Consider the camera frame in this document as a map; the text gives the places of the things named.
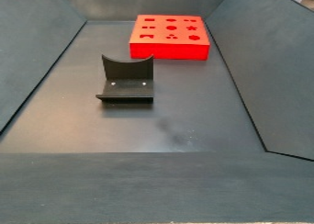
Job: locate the red foam shape board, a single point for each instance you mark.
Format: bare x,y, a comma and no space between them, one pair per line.
168,37

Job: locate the black curved fixture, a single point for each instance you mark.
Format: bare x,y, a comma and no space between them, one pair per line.
128,80

